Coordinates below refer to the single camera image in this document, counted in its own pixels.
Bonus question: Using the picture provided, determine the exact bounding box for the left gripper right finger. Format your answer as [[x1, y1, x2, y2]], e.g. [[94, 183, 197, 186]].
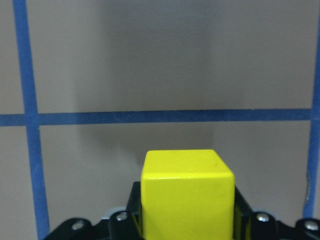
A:
[[233, 189, 320, 240]]

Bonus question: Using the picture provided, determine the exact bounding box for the yellow block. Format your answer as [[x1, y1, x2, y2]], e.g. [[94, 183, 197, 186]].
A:
[[140, 149, 235, 240]]

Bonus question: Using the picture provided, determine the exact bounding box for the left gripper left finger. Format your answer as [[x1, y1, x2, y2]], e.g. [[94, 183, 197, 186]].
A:
[[45, 181, 143, 240]]

